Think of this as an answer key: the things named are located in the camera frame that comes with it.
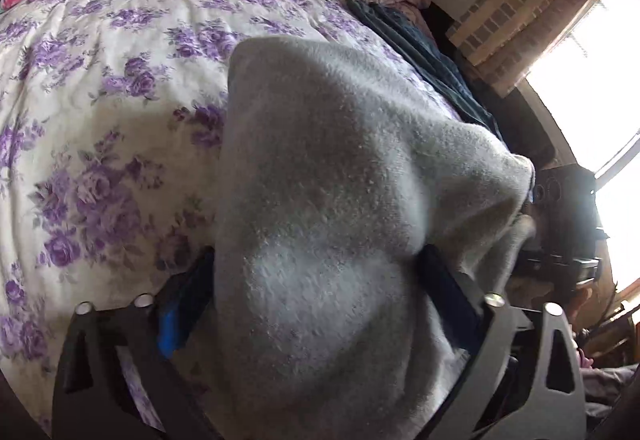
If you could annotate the beige striped curtain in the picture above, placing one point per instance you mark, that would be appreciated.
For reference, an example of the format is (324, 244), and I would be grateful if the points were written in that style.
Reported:
(502, 39)

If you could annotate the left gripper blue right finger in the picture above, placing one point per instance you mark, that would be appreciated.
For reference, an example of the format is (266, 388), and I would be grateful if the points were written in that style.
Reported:
(522, 378)

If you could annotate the purple floral bedspread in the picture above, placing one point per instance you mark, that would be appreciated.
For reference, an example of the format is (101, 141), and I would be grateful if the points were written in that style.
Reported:
(111, 125)

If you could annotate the dark blue clothes pile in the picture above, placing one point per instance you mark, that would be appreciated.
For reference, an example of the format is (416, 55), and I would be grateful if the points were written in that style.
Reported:
(421, 52)

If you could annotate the window with white frame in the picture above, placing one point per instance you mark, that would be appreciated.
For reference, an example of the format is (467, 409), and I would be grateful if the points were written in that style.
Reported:
(589, 81)

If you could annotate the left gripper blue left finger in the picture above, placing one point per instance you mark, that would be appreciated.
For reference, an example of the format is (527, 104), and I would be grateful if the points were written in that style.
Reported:
(115, 379)

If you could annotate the grey fleece sweatpants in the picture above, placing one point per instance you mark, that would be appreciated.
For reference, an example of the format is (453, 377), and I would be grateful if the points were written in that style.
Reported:
(334, 173)

